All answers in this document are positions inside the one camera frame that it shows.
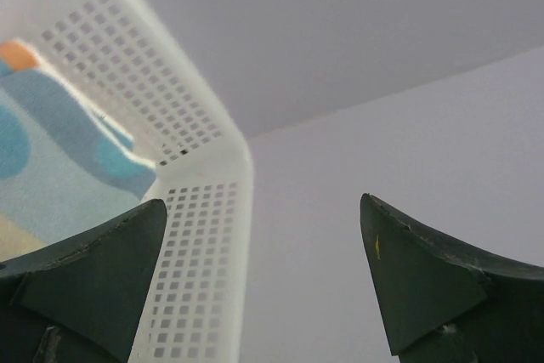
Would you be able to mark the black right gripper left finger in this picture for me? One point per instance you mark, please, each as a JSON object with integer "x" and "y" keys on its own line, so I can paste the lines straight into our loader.
{"x": 81, "y": 299}

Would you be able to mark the white right plastic basket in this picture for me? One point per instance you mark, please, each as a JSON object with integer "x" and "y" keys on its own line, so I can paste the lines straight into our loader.
{"x": 121, "y": 60}

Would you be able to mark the blue dotted striped towel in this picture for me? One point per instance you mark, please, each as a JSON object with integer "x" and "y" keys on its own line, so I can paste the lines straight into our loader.
{"x": 65, "y": 168}

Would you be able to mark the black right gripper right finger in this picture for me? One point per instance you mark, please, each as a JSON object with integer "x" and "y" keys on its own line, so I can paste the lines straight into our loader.
{"x": 443, "y": 300}

